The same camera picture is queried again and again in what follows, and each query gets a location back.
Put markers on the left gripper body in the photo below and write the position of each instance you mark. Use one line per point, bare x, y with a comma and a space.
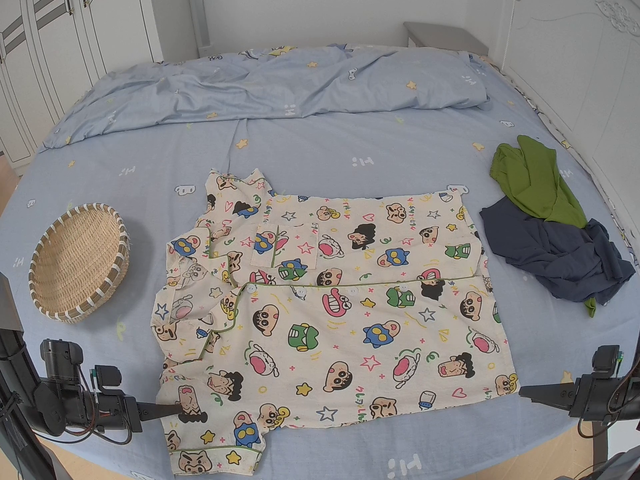
117, 413

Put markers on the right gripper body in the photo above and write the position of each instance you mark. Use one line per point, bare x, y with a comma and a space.
595, 398

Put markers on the white printed pyjama top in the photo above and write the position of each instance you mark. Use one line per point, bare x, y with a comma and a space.
350, 318

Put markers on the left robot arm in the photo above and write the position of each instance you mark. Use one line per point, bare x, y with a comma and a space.
60, 363

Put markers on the round woven basket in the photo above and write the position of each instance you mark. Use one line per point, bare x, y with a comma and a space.
75, 263

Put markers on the dark blue garment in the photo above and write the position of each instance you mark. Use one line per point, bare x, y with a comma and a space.
540, 248

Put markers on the bed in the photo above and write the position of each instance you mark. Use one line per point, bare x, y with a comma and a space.
350, 138

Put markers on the green shorts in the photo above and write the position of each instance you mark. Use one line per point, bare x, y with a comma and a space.
535, 183

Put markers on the pale blue quilt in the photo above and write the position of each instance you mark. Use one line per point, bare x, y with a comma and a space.
250, 93

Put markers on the white wardrobe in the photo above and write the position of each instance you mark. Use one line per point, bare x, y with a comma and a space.
75, 43

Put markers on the grey bedside table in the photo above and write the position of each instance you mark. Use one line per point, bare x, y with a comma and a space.
445, 38

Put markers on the white vertical pipe cover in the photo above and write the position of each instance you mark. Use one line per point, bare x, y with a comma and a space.
200, 8

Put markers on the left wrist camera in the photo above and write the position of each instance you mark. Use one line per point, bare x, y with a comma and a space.
107, 377

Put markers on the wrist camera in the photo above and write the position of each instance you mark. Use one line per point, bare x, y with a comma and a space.
107, 377
606, 360

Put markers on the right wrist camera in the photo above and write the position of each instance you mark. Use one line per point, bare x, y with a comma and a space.
606, 360

